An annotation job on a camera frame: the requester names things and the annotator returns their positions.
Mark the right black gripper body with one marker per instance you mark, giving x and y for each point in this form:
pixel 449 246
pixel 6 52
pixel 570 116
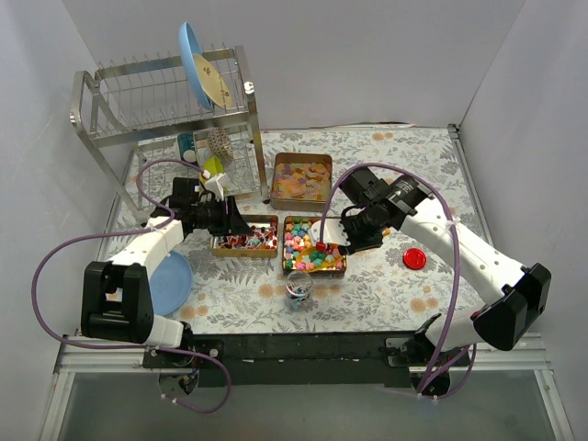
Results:
pixel 354 231

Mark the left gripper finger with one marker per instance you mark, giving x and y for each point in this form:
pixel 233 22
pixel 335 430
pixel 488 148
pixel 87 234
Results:
pixel 230 230
pixel 233 215

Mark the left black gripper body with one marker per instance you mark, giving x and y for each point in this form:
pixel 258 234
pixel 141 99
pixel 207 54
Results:
pixel 228 216

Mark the tin of lollipops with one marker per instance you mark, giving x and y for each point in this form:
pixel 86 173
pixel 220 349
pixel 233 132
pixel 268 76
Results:
pixel 261 242

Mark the tin of star candies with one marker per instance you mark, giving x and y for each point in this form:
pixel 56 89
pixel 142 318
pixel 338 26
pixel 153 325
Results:
pixel 295 239

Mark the tin of pastel gummies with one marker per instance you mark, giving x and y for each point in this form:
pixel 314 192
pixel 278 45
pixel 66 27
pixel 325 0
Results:
pixel 301 181

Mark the yellow plastic scoop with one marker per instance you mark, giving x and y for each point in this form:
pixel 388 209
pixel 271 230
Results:
pixel 312 260

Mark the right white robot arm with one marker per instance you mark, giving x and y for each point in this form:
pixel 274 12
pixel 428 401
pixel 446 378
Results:
pixel 512 295

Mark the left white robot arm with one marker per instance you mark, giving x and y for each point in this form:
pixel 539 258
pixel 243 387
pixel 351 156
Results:
pixel 117 302

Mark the floral table mat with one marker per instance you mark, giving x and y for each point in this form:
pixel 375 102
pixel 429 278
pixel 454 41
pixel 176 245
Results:
pixel 244 295

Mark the green bowl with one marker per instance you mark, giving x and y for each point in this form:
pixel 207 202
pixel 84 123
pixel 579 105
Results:
pixel 213 166

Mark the red jar lid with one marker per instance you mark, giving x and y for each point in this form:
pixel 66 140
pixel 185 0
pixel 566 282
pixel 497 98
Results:
pixel 414 259

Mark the blue white mug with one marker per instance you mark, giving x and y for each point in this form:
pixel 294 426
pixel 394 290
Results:
pixel 186 148

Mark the blue plate on table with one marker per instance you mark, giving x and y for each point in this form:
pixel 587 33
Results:
pixel 171 284

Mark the clear glass jar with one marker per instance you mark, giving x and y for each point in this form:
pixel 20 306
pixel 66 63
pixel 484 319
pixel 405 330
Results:
pixel 299 287

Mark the steel dish rack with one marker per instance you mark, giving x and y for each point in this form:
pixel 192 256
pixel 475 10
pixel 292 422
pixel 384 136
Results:
pixel 146 104

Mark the cream floral plate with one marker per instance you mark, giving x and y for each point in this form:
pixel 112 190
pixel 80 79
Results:
pixel 212 83

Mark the blue plate in rack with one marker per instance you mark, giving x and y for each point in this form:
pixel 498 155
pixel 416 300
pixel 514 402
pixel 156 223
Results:
pixel 189 47

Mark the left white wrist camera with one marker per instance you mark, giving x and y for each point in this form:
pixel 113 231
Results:
pixel 216 185

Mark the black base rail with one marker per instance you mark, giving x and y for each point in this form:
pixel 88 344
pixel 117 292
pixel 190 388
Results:
pixel 384 358

